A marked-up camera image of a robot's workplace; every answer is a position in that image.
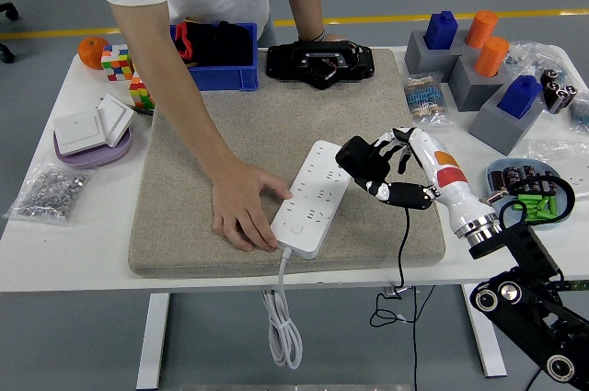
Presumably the thin black hanging cable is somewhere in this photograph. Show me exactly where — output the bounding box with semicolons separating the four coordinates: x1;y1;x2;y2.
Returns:
410;287;421;391

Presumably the bag of striped resistors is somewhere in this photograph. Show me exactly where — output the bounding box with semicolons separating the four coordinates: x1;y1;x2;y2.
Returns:
402;72;455;128

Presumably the white wall switch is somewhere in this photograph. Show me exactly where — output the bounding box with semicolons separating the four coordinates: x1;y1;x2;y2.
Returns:
96;93;136;148
52;112;111;157

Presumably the grey holder block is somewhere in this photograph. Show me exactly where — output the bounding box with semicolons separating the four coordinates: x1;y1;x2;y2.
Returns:
404;30;479;75
448;52;512;112
468;86;547;156

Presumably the light blue plate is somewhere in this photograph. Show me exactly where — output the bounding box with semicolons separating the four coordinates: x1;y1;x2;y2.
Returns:
486;158;574;230

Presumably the blue square peg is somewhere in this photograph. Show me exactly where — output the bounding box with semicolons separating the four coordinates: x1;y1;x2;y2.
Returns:
497;75;544;121
422;10;460;51

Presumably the colourful puzzle cube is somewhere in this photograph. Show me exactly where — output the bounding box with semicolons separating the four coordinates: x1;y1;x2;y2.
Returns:
100;43;133;83
128;72;156;110

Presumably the bag of metal nuts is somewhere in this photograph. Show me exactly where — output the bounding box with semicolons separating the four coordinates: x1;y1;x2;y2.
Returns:
3;158;96;227

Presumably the blue plastic bin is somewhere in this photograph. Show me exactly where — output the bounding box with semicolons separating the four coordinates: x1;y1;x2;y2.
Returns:
169;21;260;92

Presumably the black floor cable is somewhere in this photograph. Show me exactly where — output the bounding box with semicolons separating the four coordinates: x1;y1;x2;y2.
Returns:
525;365;545;391

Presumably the clear bag of blue parts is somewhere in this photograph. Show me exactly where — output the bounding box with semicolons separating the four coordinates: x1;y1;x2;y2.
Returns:
503;40;570;84

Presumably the black electronic device housing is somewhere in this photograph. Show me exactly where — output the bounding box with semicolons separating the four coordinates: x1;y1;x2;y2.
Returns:
265;40;376;91

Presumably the orange fruit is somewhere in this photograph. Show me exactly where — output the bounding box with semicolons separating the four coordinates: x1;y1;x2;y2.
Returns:
76;36;111;71

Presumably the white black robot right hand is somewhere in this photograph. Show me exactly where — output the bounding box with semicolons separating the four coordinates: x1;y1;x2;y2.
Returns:
352;126;496;232

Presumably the orange cylinder peg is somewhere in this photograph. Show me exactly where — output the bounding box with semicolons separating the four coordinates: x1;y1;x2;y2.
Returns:
473;36;511;78
465;10;500;50

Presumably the black office chair base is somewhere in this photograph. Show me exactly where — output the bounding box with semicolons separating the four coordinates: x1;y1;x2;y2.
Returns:
0;1;20;64

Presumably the grey-brown mat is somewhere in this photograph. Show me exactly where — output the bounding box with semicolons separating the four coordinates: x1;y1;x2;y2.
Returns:
128;47;446;278

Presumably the black and red fabric bundle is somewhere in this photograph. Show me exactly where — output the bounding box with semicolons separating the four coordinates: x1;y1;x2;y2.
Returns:
173;18;255;68

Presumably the white table leg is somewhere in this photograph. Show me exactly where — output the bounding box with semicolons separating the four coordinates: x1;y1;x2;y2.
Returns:
136;292;171;390
461;283;508;378

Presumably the white power strip with cord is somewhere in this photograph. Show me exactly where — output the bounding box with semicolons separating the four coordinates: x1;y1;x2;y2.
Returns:
260;140;355;370

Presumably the person's right hand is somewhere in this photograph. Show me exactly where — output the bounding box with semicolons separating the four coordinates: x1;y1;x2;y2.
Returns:
211;158;294;253

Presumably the purple oval tray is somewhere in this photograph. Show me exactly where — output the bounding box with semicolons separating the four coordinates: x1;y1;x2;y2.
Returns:
53;126;133;169

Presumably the black plug adapter with cord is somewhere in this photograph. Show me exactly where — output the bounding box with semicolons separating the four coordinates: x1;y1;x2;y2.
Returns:
334;135;436;328

